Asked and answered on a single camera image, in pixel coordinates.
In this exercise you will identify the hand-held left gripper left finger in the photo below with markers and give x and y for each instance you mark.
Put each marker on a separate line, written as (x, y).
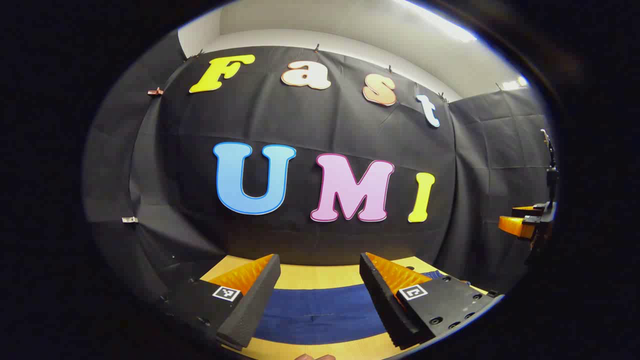
(250, 310)

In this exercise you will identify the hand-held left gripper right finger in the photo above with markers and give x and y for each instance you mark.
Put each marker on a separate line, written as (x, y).
(382, 305)

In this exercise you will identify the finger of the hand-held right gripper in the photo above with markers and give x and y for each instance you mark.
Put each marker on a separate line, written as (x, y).
(515, 226)
(525, 210)

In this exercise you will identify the blue denim jeans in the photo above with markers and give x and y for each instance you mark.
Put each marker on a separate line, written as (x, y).
(320, 315)

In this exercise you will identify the ceiling light strip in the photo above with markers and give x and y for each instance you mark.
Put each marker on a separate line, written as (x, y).
(515, 83)

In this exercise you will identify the small white tag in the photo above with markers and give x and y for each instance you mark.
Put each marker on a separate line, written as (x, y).
(130, 219)

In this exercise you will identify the black backdrop cloth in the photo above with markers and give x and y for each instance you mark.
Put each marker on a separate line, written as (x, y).
(300, 120)

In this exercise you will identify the orange cloth clip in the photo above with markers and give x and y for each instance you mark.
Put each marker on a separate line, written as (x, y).
(155, 92)

